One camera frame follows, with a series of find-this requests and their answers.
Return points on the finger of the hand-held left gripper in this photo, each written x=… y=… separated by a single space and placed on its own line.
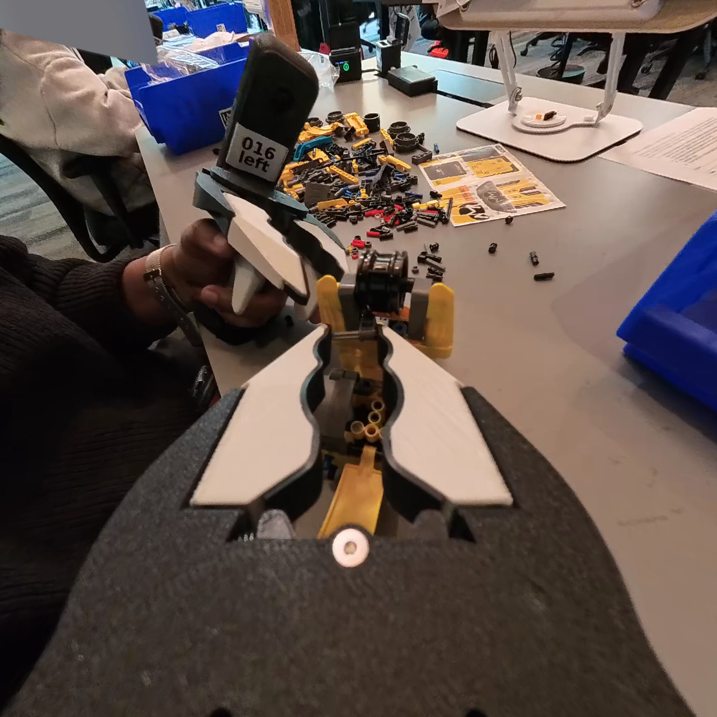
x=263 y=246
x=307 y=311

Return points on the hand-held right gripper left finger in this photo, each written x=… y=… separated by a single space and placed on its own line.
x=257 y=448

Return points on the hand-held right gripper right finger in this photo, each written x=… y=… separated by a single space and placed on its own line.
x=448 y=442

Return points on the yellow toy brick vehicle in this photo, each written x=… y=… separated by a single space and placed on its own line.
x=386 y=280

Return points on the person's left forearm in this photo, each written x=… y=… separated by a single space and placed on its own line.
x=73 y=297

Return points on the person's left hand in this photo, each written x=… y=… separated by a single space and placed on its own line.
x=201 y=263

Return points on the crumpled clear plastic bag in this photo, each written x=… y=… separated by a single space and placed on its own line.
x=325 y=67

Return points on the brown cardboard box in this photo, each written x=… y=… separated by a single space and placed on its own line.
x=283 y=25

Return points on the metal clip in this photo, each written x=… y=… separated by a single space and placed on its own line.
x=203 y=386

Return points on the blue plastic storage bin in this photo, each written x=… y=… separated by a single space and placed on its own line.
x=185 y=106
x=218 y=19
x=672 y=313

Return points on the black charger with green light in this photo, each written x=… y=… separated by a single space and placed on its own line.
x=344 y=56

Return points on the pile of toy brick pieces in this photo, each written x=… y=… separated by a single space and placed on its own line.
x=347 y=173

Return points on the small black box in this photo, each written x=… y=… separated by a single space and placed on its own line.
x=387 y=56

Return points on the black power adapter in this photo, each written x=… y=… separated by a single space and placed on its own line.
x=412 y=79

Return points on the dark office chair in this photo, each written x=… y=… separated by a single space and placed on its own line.
x=95 y=235

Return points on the person's torso in dark sweater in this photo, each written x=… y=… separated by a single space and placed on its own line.
x=84 y=476

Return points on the yellow sticker sheet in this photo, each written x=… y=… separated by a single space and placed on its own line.
x=493 y=185

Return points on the white book stand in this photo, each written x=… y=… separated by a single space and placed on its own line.
x=588 y=140

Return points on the printed paper sheet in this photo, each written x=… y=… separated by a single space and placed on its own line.
x=672 y=145

